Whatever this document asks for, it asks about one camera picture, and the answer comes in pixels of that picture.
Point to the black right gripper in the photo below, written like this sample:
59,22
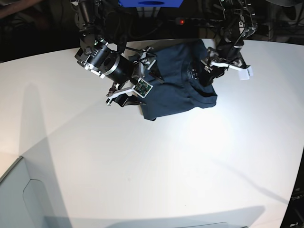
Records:
144,61

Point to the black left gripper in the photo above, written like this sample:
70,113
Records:
219,60

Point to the dark blue T-shirt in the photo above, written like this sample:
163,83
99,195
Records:
182,90

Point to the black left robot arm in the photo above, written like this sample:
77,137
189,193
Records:
239,23

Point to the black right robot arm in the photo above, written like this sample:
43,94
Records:
104,51

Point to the black power strip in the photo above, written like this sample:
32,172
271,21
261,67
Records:
198,22

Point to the blue box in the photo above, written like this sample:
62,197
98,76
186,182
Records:
150,3

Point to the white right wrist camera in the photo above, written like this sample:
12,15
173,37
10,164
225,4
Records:
142,88

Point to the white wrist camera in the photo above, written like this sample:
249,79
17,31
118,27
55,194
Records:
246,74
142,88

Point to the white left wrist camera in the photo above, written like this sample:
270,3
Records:
246,74

